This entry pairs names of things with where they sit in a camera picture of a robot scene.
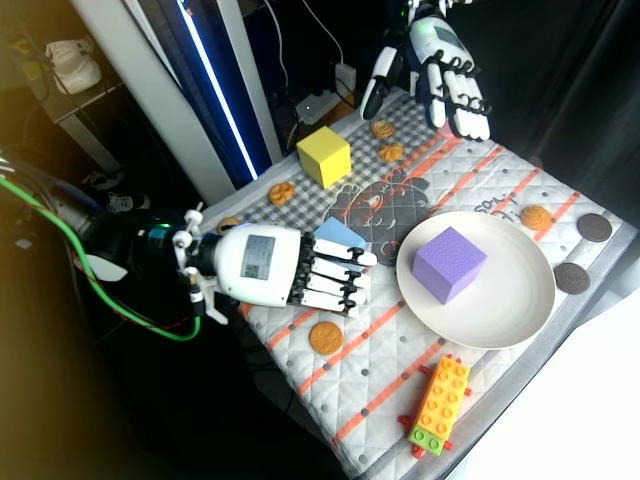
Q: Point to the dark chocolate sandwich cookie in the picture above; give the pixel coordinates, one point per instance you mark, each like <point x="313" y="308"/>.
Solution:
<point x="571" y="277"/>
<point x="594" y="227"/>

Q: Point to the golden butter cookie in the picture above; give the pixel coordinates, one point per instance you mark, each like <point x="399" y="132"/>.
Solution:
<point x="227" y="224"/>

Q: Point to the black white shoe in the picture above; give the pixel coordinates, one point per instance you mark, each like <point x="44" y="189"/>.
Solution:
<point x="127" y="202"/>

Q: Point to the white column with blue light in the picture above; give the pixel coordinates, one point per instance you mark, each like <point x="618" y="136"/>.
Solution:
<point x="150" y="75"/>

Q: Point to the white round plate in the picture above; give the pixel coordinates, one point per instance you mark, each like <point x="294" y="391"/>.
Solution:
<point x="510" y="310"/>

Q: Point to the pretzel butter cookie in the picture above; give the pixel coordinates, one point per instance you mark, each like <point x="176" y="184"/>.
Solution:
<point x="282" y="194"/>

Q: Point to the round tan biscuit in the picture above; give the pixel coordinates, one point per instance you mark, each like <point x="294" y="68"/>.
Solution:
<point x="326" y="338"/>

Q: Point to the blue cube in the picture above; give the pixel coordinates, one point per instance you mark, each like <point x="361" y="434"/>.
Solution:
<point x="335" y="234"/>

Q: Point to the purple foam cube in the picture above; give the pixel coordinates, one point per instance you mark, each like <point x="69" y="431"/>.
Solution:
<point x="450" y="265"/>

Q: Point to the white power strip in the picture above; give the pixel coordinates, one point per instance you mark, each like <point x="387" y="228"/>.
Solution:
<point x="315" y="107"/>

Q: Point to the white plug adapter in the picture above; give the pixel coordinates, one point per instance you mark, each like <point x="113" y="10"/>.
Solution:
<point x="345" y="80"/>

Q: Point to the yellow cube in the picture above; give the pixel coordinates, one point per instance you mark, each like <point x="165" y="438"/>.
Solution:
<point x="325" y="155"/>

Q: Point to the grey metal shelf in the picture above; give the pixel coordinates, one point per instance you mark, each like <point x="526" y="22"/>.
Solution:
<point x="85" y="120"/>

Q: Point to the swirl butter cookie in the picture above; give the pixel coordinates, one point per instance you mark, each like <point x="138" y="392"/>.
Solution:
<point x="536" y="217"/>
<point x="390" y="152"/>

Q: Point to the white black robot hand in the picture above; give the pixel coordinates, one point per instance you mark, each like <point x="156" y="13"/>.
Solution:
<point x="257" y="265"/>
<point x="440" y="45"/>

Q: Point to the white sneaker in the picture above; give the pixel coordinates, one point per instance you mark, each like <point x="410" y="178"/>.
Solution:
<point x="75" y="65"/>

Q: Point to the grey quilt with bear print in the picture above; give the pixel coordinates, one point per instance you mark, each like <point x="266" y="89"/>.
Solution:
<point x="380" y="360"/>

